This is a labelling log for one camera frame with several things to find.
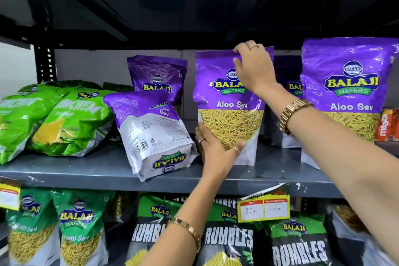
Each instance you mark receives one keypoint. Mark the person's left thumb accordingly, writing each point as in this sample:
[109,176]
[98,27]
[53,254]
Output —
[242,145]

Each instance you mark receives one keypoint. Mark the person's left forearm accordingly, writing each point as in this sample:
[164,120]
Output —
[187,206]

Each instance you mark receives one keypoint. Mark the purple and white snack packet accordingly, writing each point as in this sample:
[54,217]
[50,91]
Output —
[149,131]

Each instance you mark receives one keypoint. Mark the green sev snack packet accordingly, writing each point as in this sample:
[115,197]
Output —
[81,231]
[29,228]

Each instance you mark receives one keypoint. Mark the black perforated shelf post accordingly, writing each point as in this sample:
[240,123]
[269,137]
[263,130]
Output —
[45,57]

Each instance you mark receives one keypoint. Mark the person's left hand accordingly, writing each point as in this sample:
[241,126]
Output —
[216,159]

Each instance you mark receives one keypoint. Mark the purple sev snack packet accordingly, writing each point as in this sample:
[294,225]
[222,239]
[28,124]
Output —
[343,66]
[156,69]
[227,103]
[289,71]

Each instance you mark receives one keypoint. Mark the black and green chip packet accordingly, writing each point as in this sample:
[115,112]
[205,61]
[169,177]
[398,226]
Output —
[296,244]
[227,237]
[149,228]

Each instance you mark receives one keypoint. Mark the gold wrist watch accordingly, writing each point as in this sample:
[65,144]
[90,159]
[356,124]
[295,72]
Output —
[293,113]

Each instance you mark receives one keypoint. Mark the person's right thumb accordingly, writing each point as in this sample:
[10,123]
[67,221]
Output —
[238,68]

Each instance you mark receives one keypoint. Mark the person's right hand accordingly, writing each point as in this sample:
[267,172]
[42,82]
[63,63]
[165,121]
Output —
[257,69]

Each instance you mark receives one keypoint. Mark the grey metal shelf board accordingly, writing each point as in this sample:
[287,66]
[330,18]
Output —
[187,7]
[93,170]

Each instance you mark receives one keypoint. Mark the orange snack packet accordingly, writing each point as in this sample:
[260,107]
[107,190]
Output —
[395,125]
[382,127]

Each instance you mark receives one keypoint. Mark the person's right forearm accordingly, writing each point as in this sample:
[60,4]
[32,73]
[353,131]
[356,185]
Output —
[343,156]

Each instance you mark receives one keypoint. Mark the yellow price label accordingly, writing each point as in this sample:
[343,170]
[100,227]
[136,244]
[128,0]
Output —
[263,206]
[9,195]

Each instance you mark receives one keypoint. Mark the dark green chip packet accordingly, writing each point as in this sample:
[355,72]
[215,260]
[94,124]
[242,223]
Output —
[117,87]

